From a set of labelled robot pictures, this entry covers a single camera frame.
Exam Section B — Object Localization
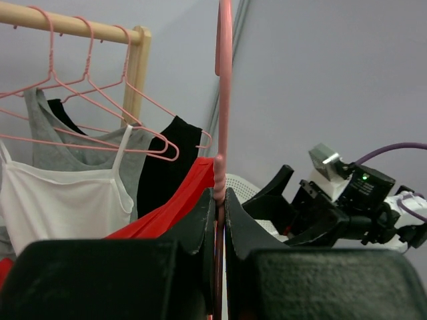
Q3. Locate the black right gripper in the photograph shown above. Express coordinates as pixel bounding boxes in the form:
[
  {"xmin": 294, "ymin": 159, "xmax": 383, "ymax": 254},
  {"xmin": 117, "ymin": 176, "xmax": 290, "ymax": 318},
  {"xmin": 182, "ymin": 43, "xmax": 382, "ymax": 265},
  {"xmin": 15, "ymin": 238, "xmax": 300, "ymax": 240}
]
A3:
[{"xmin": 242, "ymin": 165, "xmax": 370, "ymax": 249}]

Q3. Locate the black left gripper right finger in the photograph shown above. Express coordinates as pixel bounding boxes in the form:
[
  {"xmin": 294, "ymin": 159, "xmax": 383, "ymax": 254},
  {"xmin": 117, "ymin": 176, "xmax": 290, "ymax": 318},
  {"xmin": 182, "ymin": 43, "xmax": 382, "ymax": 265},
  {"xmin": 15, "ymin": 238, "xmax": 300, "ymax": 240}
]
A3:
[{"xmin": 225, "ymin": 189, "xmax": 426, "ymax": 319}]

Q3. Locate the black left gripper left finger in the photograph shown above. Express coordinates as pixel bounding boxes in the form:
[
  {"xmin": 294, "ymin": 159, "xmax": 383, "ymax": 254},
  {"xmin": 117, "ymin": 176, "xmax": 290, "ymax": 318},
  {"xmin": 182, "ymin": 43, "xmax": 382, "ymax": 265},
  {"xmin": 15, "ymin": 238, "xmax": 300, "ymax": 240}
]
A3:
[{"xmin": 1, "ymin": 189, "xmax": 216, "ymax": 320}]

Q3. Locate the red tank top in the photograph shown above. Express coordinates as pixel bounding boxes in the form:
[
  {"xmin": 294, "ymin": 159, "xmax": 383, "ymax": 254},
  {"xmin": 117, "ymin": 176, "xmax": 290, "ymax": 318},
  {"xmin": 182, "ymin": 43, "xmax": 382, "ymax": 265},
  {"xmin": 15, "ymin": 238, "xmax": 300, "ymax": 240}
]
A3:
[{"xmin": 0, "ymin": 156, "xmax": 216, "ymax": 291}]

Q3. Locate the white camisole top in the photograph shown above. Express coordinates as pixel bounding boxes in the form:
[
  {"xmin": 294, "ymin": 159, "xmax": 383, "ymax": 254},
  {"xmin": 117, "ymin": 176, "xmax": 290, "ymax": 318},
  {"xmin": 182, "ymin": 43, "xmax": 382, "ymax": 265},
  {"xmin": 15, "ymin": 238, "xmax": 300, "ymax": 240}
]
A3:
[{"xmin": 1, "ymin": 127, "xmax": 133, "ymax": 255}]

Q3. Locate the pink hanger of red top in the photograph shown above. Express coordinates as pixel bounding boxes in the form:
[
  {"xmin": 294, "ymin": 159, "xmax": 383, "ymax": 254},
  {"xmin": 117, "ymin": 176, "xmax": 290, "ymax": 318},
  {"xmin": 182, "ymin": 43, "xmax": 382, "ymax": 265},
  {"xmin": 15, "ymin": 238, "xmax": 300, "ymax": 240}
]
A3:
[{"xmin": 212, "ymin": 0, "xmax": 233, "ymax": 320}]

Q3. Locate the pink hanger of white top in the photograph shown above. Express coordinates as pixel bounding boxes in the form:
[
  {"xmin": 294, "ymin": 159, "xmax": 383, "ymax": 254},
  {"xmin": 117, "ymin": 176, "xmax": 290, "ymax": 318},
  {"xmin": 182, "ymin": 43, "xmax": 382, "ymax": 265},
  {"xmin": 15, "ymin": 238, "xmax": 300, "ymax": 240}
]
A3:
[{"xmin": 0, "ymin": 5, "xmax": 181, "ymax": 163}]

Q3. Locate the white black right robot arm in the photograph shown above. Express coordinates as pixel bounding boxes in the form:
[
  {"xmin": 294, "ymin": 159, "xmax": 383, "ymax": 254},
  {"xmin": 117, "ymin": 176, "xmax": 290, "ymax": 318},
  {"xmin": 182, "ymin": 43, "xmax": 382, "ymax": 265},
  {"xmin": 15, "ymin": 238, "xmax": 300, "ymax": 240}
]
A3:
[{"xmin": 243, "ymin": 165, "xmax": 426, "ymax": 252}]

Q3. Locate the black tank top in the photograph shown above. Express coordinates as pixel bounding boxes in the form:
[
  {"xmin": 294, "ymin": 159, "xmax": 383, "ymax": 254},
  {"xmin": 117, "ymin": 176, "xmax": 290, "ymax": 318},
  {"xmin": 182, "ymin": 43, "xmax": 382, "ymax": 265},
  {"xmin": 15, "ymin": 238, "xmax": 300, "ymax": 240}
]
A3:
[{"xmin": 28, "ymin": 96, "xmax": 201, "ymax": 221}]

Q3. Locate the grey tank top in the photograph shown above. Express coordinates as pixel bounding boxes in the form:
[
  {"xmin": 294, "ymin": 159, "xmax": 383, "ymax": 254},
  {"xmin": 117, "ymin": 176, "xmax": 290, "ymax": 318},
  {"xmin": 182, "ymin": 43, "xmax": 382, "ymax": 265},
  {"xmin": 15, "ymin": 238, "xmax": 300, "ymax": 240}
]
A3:
[{"xmin": 0, "ymin": 87, "xmax": 156, "ymax": 261}]

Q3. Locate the pink hanger of grey top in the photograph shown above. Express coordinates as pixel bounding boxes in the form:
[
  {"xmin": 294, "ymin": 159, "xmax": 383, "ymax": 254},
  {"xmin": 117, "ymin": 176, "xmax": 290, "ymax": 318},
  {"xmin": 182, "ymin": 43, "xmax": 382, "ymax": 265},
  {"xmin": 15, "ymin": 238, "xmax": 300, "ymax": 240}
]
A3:
[{"xmin": 0, "ymin": 15, "xmax": 181, "ymax": 163}]

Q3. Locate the pink hanger of black top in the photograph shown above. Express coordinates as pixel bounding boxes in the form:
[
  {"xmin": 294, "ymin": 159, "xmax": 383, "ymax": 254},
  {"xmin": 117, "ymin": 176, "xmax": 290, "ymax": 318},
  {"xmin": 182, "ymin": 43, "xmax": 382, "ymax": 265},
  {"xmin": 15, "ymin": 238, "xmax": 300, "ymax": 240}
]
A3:
[{"xmin": 59, "ymin": 23, "xmax": 214, "ymax": 150}]

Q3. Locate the white perforated plastic basket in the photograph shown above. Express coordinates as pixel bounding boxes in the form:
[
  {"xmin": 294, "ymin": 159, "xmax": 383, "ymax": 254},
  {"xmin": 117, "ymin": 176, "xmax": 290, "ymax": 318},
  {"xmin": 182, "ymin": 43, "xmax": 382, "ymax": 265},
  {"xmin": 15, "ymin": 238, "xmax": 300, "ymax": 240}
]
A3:
[{"xmin": 226, "ymin": 173, "xmax": 288, "ymax": 242}]

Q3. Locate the wooden clothes rack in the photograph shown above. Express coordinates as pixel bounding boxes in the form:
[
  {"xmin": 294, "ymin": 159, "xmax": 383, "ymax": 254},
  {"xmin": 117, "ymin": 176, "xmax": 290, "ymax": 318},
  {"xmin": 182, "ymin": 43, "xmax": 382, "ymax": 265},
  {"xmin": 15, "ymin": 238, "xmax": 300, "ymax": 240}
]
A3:
[{"xmin": 1, "ymin": 1, "xmax": 151, "ymax": 125}]

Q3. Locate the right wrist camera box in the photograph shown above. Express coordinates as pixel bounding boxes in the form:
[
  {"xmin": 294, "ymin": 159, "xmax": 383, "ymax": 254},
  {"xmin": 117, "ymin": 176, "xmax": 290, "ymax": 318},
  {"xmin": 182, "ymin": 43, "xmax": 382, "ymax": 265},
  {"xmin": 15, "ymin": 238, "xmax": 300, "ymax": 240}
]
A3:
[{"xmin": 308, "ymin": 143, "xmax": 354, "ymax": 201}]

